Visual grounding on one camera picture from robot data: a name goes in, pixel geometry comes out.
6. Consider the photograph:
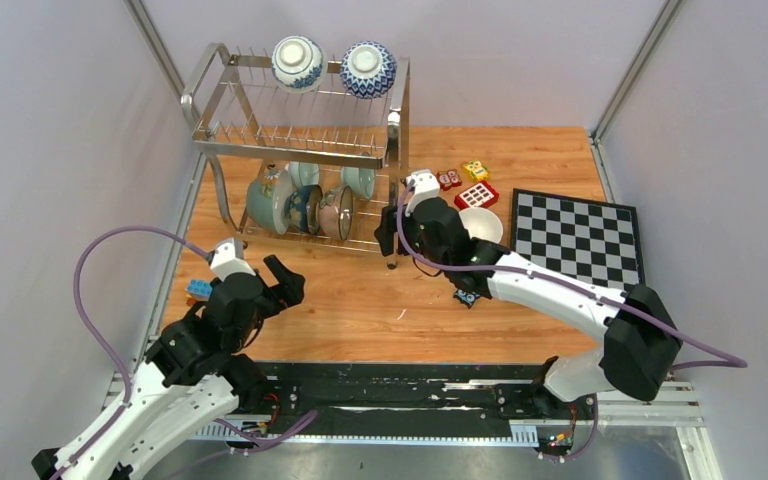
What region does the blue white patterned bowl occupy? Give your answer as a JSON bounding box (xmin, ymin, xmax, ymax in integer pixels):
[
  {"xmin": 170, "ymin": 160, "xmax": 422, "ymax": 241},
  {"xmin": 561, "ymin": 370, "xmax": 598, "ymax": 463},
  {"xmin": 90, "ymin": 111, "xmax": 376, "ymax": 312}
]
[{"xmin": 339, "ymin": 40, "xmax": 398, "ymax": 99}]

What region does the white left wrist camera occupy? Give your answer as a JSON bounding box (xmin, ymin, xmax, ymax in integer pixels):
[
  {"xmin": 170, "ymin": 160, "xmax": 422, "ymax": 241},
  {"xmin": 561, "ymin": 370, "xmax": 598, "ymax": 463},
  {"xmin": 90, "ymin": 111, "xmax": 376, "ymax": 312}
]
[{"xmin": 208, "ymin": 237, "xmax": 256, "ymax": 281}]

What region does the white blue floral bowl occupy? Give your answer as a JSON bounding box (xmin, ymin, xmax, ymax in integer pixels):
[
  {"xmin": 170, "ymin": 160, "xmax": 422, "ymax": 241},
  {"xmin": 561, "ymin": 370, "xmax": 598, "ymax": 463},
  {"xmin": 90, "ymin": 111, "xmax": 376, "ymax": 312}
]
[{"xmin": 271, "ymin": 36, "xmax": 328, "ymax": 94}]

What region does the dark blue floral bowl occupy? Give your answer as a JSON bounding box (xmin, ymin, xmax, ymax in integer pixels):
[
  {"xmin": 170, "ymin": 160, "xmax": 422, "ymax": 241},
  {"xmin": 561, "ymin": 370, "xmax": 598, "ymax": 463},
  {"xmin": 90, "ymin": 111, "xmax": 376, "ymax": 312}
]
[{"xmin": 287, "ymin": 184, "xmax": 323, "ymax": 235}]

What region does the blue orange toy car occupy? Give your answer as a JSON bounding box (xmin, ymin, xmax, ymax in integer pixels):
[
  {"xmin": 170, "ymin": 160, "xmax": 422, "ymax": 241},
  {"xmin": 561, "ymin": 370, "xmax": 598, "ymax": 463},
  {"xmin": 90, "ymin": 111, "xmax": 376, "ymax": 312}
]
[{"xmin": 185, "ymin": 279, "xmax": 213, "ymax": 306}]

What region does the cream bowl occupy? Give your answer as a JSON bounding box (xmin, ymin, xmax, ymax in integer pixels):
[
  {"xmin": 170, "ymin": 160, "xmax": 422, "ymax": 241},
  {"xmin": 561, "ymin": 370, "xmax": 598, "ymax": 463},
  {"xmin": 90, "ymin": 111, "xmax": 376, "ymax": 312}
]
[{"xmin": 459, "ymin": 207, "xmax": 504, "ymax": 243}]

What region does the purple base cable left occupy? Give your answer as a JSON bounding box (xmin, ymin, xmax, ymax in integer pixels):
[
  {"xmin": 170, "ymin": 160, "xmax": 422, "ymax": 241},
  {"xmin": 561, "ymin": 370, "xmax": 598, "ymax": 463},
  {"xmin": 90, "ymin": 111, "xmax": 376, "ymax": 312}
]
[{"xmin": 214, "ymin": 409, "xmax": 319, "ymax": 458}]

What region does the small celadon cup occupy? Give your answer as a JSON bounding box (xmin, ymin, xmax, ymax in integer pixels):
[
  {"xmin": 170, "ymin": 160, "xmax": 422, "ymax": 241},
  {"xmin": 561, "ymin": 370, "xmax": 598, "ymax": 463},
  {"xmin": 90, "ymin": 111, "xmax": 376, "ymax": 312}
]
[
  {"xmin": 285, "ymin": 161, "xmax": 320, "ymax": 188},
  {"xmin": 340, "ymin": 166, "xmax": 376, "ymax": 200}
]

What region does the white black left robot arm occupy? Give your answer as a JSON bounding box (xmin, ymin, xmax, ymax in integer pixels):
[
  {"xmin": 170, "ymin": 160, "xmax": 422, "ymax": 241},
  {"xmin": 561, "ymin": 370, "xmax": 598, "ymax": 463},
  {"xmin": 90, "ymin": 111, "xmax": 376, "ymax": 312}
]
[{"xmin": 32, "ymin": 245, "xmax": 305, "ymax": 479}]

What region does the pink brown bowl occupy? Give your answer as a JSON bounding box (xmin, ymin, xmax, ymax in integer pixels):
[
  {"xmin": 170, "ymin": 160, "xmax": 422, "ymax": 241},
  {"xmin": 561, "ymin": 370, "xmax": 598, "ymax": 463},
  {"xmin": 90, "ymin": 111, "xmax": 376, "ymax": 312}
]
[{"xmin": 318, "ymin": 185, "xmax": 354, "ymax": 241}]

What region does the small celadon cup right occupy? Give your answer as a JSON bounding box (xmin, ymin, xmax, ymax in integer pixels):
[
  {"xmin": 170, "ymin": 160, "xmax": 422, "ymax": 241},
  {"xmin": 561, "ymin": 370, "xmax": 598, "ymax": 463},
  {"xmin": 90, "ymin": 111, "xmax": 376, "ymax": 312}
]
[{"xmin": 340, "ymin": 166, "xmax": 376, "ymax": 200}]

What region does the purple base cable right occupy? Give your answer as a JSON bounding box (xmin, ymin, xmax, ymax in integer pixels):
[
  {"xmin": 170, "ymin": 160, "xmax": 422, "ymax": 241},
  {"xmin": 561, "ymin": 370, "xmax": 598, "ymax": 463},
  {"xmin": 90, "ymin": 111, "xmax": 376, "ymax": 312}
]
[{"xmin": 534, "ymin": 394, "xmax": 601, "ymax": 464}]

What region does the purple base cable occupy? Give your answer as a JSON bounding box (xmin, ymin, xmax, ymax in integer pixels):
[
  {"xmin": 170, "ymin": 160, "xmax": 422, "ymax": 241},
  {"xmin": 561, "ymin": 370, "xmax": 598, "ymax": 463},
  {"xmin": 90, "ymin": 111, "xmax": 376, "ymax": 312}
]
[
  {"xmin": 534, "ymin": 394, "xmax": 601, "ymax": 464},
  {"xmin": 214, "ymin": 409, "xmax": 319, "ymax": 458}
]

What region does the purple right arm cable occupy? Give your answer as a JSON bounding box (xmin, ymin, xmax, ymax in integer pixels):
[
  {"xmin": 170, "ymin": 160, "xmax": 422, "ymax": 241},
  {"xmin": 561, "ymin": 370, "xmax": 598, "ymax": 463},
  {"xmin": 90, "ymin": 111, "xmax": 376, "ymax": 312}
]
[{"xmin": 395, "ymin": 185, "xmax": 750, "ymax": 371}]

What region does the black white checkerboard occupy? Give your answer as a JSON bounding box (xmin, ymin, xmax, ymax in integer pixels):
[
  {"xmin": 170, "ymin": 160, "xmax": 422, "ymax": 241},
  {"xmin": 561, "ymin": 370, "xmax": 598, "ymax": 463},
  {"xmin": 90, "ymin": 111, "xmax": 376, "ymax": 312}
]
[{"xmin": 510, "ymin": 189, "xmax": 646, "ymax": 291}]

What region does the yellow owl toy block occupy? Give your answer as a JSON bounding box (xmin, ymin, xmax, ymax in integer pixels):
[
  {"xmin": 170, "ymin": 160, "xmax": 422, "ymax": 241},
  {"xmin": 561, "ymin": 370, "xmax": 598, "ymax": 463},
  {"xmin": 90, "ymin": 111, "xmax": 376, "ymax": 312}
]
[{"xmin": 462, "ymin": 160, "xmax": 490, "ymax": 183}]

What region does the steel two-tier dish rack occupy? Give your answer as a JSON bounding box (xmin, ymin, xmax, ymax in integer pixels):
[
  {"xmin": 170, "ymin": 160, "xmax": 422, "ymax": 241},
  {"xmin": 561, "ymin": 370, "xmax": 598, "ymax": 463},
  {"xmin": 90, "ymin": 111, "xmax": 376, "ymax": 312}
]
[{"xmin": 180, "ymin": 43, "xmax": 410, "ymax": 253}]

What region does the red owl toy block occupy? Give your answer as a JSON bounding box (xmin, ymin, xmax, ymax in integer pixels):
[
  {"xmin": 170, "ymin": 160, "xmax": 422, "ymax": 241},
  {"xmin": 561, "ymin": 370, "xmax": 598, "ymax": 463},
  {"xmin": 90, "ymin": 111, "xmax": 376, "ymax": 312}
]
[{"xmin": 436, "ymin": 169, "xmax": 462, "ymax": 191}]

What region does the blue owl toy block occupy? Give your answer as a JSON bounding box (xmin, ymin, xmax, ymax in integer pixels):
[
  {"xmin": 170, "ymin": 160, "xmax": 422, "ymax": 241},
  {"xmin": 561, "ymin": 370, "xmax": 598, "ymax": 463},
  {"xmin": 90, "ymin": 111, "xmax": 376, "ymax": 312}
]
[{"xmin": 453, "ymin": 289, "xmax": 481, "ymax": 309}]

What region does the small celadon cup left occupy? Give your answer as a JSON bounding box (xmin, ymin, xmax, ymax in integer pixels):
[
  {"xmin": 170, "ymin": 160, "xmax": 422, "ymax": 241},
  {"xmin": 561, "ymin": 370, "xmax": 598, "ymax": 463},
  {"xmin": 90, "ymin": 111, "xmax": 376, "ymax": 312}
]
[{"xmin": 285, "ymin": 161, "xmax": 320, "ymax": 188}]

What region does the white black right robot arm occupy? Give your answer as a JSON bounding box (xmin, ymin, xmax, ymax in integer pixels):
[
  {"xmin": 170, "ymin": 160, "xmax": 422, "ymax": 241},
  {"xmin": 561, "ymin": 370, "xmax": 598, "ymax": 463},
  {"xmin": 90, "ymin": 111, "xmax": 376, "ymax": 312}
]
[{"xmin": 374, "ymin": 198, "xmax": 683, "ymax": 418}]

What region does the red calculator toy block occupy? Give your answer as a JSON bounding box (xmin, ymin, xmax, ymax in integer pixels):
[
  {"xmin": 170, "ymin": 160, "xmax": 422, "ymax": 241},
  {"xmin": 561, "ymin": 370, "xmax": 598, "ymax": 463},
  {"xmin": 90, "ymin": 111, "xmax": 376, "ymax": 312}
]
[{"xmin": 454, "ymin": 180, "xmax": 500, "ymax": 210}]

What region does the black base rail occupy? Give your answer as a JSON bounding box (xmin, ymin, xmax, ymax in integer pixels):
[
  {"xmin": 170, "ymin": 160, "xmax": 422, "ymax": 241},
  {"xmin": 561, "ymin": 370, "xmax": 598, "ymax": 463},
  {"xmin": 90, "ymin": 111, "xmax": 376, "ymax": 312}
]
[{"xmin": 102, "ymin": 360, "xmax": 703, "ymax": 458}]

